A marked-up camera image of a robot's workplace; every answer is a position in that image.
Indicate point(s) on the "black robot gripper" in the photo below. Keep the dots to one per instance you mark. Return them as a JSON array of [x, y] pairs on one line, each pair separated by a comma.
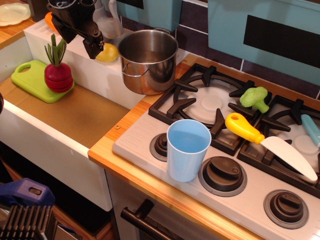
[[75, 17]]

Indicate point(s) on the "yellow toy potato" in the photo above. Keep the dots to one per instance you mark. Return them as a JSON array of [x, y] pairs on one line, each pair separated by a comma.
[[109, 54]]

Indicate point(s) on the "stainless steel pot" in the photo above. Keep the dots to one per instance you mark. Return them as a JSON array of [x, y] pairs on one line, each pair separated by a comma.
[[148, 60]]

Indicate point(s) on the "white toy faucet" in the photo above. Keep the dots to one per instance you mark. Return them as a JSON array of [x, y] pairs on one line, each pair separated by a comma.
[[110, 27]]

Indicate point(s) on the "orange toy object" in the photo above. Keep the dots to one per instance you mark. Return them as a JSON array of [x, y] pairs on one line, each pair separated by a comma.
[[48, 20]]

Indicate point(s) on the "red toy radish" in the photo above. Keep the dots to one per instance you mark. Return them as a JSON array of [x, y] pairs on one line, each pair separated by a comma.
[[57, 74]]

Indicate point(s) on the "green cutting board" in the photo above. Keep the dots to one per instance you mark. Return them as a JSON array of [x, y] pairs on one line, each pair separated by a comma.
[[30, 76]]

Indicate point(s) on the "white toy sink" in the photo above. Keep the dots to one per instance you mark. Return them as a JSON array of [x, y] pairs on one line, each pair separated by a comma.
[[57, 136]]

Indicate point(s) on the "pale yellow plate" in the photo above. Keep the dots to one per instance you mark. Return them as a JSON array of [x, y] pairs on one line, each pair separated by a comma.
[[14, 13]]

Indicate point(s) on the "left black burner grate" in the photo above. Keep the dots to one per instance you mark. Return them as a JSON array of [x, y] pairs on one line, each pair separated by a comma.
[[206, 95]]

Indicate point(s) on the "black burner grate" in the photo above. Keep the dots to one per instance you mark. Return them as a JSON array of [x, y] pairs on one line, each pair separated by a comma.
[[206, 95], [282, 120]]

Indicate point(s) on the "left black stove knob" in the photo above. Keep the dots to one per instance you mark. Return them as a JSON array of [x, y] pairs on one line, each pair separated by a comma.
[[158, 147]]

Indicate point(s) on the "black stove knob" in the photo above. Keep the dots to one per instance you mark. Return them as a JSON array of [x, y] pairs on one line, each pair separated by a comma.
[[222, 176], [286, 209], [158, 147]]

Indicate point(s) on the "light blue plastic cup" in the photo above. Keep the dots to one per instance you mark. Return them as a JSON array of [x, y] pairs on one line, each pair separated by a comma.
[[187, 143]]

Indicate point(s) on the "blue plastic clamp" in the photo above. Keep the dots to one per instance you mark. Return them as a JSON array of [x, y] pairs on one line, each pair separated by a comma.
[[26, 192]]

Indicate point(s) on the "green toy broccoli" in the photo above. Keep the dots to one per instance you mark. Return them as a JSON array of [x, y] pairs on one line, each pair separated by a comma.
[[255, 97]]

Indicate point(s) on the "middle black stove knob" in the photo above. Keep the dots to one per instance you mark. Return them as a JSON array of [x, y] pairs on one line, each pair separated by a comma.
[[222, 176]]

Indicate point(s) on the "right black burner grate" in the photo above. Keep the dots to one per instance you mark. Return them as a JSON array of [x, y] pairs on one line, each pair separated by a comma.
[[282, 120]]

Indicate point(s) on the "grey toy stovetop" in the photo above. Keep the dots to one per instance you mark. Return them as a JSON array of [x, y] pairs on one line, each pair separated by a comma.
[[246, 208]]

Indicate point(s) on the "right black stove knob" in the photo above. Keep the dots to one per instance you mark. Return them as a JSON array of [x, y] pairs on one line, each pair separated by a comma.
[[286, 209]]

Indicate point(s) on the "black oven door handle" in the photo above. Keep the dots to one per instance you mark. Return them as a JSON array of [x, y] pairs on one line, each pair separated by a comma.
[[138, 219]]

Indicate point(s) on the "yellow handled toy knife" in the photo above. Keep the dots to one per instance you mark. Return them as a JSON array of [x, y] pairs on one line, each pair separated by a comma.
[[237, 124]]

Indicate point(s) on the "blue utensil handle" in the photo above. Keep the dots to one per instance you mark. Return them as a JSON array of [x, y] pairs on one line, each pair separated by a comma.
[[311, 128]]

